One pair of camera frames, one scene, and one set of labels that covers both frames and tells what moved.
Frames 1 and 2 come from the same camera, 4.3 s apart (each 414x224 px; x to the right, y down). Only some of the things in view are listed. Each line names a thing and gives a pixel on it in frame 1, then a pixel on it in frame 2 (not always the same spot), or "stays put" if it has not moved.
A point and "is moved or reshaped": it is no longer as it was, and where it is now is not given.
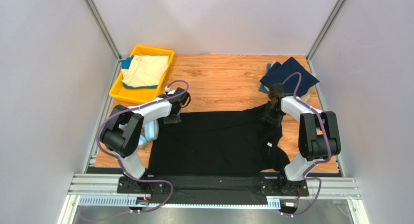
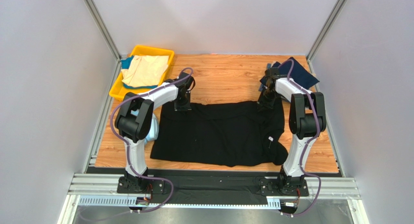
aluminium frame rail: x=111 y=45 stays put
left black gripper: x=175 y=120 → x=185 y=107
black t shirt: x=228 y=142 is moved or reshaped
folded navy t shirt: x=279 y=71 stays put
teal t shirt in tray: x=125 y=64 stays put
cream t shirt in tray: x=145 y=70 stays put
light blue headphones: x=151 y=130 stays put
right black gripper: x=271 y=116 → x=266 y=101
